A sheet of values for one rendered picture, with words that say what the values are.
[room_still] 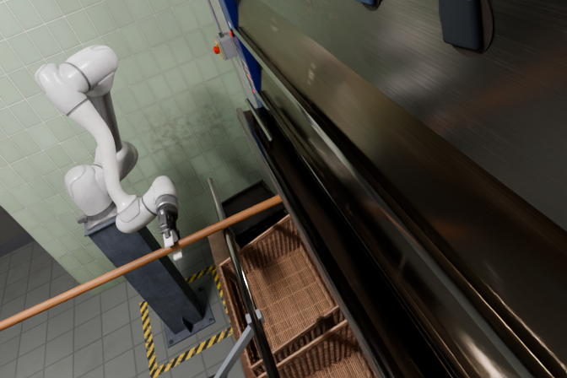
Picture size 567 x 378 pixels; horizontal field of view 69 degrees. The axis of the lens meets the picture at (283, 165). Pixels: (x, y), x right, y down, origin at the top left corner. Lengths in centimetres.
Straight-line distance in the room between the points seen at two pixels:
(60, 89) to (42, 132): 99
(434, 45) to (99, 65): 148
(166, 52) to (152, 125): 46
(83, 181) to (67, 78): 57
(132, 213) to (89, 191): 38
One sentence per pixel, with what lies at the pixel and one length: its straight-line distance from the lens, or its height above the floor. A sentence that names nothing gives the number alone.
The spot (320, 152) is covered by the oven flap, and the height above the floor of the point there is 152.
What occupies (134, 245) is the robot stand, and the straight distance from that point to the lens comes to 230.
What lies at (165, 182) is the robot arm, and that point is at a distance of 177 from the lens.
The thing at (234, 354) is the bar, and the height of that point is 105.
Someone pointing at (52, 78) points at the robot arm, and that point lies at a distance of 171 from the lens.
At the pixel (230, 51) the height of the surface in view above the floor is 145.
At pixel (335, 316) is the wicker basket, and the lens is 165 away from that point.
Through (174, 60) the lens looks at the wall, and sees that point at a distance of 247.
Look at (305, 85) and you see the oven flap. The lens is 93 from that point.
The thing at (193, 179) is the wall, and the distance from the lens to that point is 285.
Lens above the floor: 220
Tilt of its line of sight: 38 degrees down
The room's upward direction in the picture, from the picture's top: 20 degrees counter-clockwise
